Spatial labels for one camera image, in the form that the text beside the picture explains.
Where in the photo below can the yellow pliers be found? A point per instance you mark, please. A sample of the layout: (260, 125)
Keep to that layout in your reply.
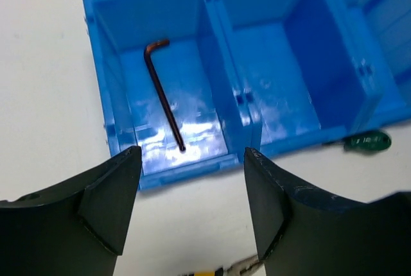
(244, 267)

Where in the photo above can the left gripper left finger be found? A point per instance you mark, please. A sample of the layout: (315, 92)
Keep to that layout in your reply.
(76, 227)

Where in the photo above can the blue three-compartment bin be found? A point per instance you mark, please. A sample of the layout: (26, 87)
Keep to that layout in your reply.
(275, 75)

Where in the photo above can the green stubby screwdriver by bin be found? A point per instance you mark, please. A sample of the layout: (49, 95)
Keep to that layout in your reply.
(372, 141)

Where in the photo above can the brown hex key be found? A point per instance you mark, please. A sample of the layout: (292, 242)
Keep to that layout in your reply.
(149, 49)

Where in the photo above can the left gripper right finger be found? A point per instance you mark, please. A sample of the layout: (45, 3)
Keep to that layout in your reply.
(301, 229)

